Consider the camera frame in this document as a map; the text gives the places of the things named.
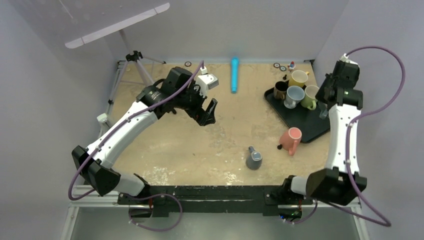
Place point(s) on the green mug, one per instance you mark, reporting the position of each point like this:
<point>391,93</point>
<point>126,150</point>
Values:
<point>309,101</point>

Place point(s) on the small figurine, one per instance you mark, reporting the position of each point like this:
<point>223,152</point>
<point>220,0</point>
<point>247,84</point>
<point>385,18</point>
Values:
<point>291,66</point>

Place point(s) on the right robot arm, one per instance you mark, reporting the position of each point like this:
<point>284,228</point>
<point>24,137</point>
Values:
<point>339,182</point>

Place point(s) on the black tray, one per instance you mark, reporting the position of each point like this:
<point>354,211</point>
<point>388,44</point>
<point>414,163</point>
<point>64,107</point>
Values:
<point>308,121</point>

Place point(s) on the blue cylinder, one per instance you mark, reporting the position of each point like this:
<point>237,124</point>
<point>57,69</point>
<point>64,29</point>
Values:
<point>234,74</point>

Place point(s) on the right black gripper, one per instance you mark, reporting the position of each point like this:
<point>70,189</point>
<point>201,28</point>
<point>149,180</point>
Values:
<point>320,95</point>

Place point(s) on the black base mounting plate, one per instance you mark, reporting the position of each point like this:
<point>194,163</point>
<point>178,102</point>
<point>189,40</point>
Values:
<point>268,200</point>

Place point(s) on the overhead light panel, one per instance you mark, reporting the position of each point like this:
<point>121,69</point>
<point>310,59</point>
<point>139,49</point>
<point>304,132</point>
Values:
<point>95,19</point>

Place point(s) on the yellow mug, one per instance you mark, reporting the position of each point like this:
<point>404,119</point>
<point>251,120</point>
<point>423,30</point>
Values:
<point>298,78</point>

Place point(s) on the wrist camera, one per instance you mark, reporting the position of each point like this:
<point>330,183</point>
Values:
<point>345,58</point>
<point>205,82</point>

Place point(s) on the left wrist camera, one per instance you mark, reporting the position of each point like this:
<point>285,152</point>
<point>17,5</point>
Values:
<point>205,82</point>

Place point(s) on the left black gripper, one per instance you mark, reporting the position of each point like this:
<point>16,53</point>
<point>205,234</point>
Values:
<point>198,113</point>

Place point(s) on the light grey mug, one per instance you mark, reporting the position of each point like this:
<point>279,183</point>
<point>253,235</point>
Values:
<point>294,95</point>

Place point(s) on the brown mug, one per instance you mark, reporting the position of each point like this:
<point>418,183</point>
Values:
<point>280,90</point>

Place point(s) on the pink mug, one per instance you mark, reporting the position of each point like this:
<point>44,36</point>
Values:
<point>290,140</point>

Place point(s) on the aluminium frame rail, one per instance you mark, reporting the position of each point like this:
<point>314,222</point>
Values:
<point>102,218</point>

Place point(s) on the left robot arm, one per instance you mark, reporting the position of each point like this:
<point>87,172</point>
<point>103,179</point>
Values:
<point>181,89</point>

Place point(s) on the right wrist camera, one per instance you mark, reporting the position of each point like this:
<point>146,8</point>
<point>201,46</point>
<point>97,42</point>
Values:
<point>345,58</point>

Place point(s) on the slate blue mug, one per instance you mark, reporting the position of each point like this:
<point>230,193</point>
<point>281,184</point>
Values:
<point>254,159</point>

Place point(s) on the dark blue-grey mug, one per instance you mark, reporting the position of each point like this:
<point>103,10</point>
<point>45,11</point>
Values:
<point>323,110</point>

